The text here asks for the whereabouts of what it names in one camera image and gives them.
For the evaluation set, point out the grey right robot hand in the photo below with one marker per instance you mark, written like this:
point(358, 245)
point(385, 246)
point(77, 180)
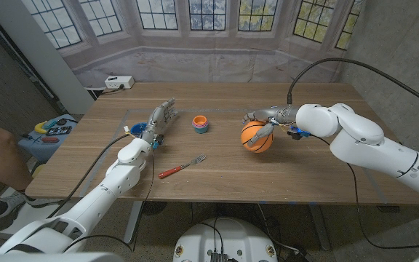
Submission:
point(282, 115)

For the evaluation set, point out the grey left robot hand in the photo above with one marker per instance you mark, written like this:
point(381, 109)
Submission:
point(158, 120)

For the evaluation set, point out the orange toy basketball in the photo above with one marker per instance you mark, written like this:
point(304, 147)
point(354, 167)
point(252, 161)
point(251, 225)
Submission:
point(246, 134)

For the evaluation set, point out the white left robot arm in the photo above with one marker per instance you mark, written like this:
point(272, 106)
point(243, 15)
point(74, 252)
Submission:
point(96, 196)

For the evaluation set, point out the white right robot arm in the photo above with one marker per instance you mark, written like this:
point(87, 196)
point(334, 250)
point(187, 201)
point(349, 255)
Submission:
point(358, 134)

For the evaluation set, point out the stacked colourful plastic cups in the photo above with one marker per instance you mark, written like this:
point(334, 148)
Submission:
point(200, 125)

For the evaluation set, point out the white power strip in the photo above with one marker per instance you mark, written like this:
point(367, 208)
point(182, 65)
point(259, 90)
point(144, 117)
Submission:
point(119, 82)

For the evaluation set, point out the printed bay window backdrop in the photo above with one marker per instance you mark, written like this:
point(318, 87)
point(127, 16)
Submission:
point(209, 62)

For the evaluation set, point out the white table leg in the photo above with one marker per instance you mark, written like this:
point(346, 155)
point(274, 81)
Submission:
point(320, 227)
point(133, 222)

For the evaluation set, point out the small red tool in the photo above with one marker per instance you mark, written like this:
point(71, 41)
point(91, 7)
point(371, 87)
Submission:
point(50, 139)

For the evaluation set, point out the yellow curved tool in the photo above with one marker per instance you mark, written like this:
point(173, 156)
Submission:
point(39, 128)

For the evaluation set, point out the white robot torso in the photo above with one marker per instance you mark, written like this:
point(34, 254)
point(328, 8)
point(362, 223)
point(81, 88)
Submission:
point(224, 236)

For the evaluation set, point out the grey black sneaker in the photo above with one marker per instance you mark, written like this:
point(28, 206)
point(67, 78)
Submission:
point(2, 209)

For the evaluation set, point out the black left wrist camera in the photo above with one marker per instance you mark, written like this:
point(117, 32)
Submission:
point(158, 141)

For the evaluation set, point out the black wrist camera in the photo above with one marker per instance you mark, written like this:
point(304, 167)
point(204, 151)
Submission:
point(158, 141)
point(297, 133)

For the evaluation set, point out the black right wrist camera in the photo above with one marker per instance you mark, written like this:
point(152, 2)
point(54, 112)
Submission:
point(297, 133)

